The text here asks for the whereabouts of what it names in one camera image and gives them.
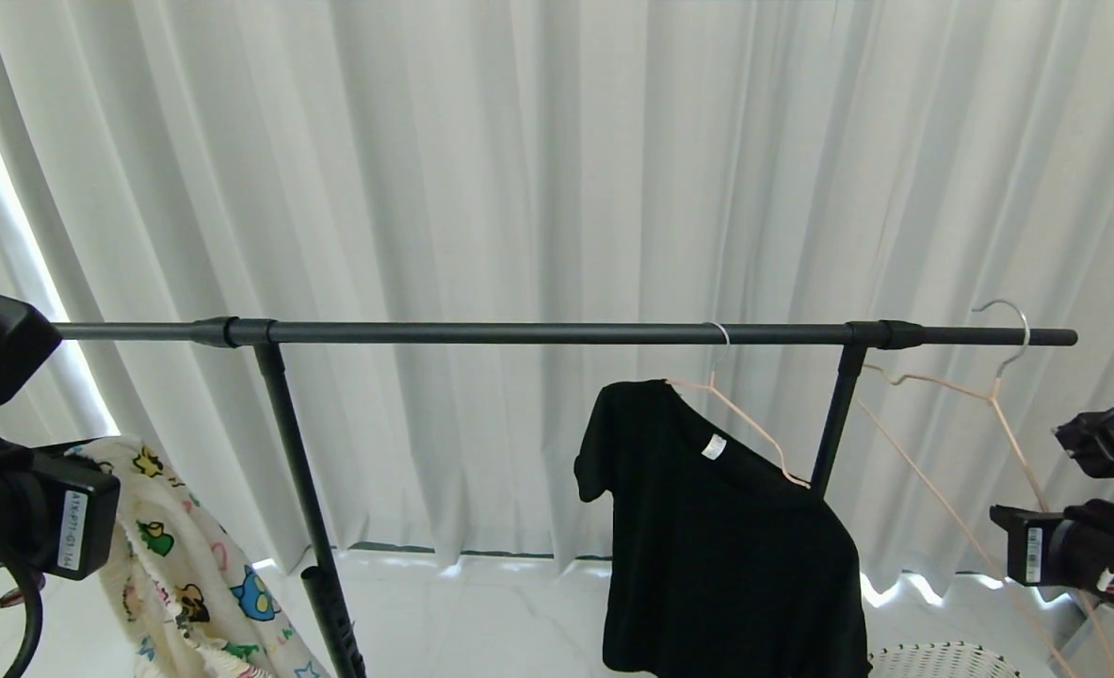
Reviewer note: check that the cream printed garment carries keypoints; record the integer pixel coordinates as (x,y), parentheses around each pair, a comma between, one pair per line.
(170,565)

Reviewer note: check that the black clothes rack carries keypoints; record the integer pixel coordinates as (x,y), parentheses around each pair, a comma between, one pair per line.
(519,332)

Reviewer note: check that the black garment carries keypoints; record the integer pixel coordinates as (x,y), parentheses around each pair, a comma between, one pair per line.
(707,565)

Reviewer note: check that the pink clothes hanger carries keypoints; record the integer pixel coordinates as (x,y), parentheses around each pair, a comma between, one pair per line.
(712,379)
(997,386)

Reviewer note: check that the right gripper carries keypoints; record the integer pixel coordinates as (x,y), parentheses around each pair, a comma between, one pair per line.
(1056,551)

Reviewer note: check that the white laundry basket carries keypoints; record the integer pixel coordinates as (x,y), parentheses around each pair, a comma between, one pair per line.
(943,662)

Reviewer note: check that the white curtain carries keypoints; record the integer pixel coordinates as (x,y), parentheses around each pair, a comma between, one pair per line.
(519,141)

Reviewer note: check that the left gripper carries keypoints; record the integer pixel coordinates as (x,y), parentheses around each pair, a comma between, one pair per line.
(10,508)

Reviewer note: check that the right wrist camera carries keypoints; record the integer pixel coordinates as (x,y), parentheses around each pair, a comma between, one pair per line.
(1103,447)

